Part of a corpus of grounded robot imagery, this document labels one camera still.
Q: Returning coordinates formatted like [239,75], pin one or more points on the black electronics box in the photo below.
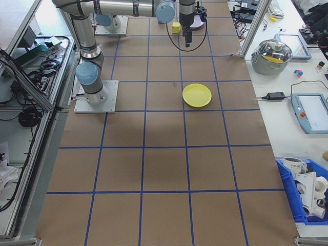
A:
[246,17]

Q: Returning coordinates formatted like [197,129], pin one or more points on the glass pot lid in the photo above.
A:
[274,50]

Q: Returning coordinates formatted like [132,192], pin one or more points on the yellow plastic plate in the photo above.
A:
[197,95]

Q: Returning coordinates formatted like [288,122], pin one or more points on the green flat board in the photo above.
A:
[36,51]

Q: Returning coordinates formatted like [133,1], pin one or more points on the black laptop white label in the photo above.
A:
[249,6]

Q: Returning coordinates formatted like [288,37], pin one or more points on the white printed mug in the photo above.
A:
[292,166]

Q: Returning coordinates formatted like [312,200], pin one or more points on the yellow foam block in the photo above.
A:
[176,27]

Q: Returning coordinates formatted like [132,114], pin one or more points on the blue plastic bin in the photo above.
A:
[288,189]

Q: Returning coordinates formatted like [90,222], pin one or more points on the white square base plate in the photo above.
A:
[110,97]
[123,25]

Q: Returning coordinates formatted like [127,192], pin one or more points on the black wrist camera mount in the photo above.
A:
[201,11]

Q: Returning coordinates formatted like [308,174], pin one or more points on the aluminium profile post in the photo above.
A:
[252,28]

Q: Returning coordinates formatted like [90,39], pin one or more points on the small yellow cuboid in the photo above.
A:
[273,18]

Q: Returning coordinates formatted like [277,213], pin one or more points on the black fabric bag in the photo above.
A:
[317,12]

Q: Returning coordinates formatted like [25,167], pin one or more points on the white crumpled cloth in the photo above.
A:
[7,174]

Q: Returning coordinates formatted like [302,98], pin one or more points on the white keyboard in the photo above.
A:
[276,9]

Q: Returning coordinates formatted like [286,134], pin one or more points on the grey metal box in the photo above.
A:
[27,37]

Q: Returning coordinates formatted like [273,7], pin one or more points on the steel cooking pot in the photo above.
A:
[266,68]

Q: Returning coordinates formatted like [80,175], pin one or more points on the blue grey teach pendant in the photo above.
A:
[294,46]
[312,112]

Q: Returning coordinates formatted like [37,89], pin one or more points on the small colourful ball toy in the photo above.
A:
[298,73]

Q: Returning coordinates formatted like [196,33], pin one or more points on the purple plastic plate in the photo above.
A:
[197,23]

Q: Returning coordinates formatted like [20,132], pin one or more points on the V-shaped metal bar frame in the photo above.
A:
[48,106]

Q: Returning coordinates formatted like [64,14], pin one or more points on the small brown capped bottle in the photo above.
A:
[319,66]

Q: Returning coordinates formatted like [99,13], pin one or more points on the tan rounded object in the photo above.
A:
[326,155]

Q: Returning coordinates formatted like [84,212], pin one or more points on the white pipe fitting assembly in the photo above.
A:
[311,189]

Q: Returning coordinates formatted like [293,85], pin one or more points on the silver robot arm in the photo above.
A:
[87,38]
[112,23]

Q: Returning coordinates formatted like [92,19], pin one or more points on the black power adapter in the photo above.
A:
[276,96]

